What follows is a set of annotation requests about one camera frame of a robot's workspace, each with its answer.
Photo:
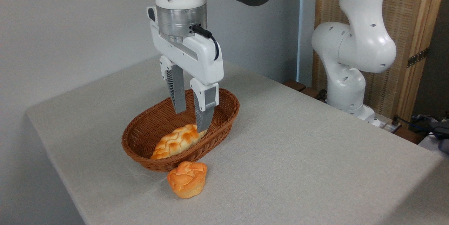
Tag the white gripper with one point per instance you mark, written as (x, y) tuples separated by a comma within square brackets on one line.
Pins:
[(196, 58)]

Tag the round orange bread bun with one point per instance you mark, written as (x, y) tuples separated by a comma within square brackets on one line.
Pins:
[(187, 179)]

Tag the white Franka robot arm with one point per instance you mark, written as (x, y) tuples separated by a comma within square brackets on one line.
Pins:
[(361, 42)]

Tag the long braided bread loaf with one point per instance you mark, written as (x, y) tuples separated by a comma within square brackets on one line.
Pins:
[(175, 142)]

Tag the brown wicker oval basket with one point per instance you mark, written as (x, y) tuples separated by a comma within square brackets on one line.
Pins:
[(147, 126)]

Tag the beige tablecloth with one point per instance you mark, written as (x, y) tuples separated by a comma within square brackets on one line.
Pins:
[(298, 165)]

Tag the white power strip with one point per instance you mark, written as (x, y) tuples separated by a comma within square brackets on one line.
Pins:
[(389, 127)]

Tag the wooden woven folding screen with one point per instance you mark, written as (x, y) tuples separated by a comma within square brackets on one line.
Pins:
[(403, 14)]

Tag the dark metal screen hinge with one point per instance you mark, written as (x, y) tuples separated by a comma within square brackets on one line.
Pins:
[(417, 57)]

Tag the dark grey bundled bag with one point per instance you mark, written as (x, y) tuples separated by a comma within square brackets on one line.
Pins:
[(440, 132)]

